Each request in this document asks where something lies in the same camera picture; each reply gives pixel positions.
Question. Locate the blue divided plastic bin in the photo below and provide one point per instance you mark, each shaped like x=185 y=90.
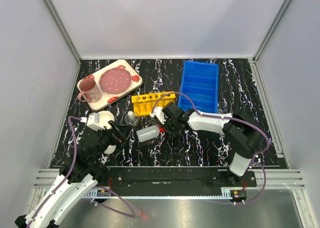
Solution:
x=200 y=83

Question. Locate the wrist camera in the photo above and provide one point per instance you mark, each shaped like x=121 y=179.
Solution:
x=159 y=114
x=90 y=123

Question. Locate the strawberry pattern tray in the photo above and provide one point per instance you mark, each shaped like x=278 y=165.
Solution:
x=108 y=99

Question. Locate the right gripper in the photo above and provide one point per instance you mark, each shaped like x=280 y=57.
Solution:
x=174 y=132

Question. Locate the white wash bottle red cap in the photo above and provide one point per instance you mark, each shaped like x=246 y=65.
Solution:
x=149 y=133

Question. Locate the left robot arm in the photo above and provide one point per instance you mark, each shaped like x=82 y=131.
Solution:
x=78 y=175

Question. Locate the white round lid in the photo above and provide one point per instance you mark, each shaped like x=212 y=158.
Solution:
x=110 y=149

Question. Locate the clear glass stoppered flask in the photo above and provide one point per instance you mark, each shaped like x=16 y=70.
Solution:
x=132 y=118

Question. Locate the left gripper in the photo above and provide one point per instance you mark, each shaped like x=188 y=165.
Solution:
x=119 y=134

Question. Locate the yellow test tube rack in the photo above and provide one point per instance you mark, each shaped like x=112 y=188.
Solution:
x=143 y=104

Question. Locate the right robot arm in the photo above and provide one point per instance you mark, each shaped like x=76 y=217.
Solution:
x=242 y=133

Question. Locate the pink polka dot plate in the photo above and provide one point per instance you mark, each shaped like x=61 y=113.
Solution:
x=115 y=80

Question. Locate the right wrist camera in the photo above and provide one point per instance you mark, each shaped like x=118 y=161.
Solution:
x=159 y=114

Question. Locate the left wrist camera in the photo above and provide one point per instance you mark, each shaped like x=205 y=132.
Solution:
x=90 y=123

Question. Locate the pink mug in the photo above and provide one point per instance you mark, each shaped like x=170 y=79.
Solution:
x=89 y=91

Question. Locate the beige ceramic mortar bowl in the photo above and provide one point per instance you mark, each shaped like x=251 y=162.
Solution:
x=104 y=117

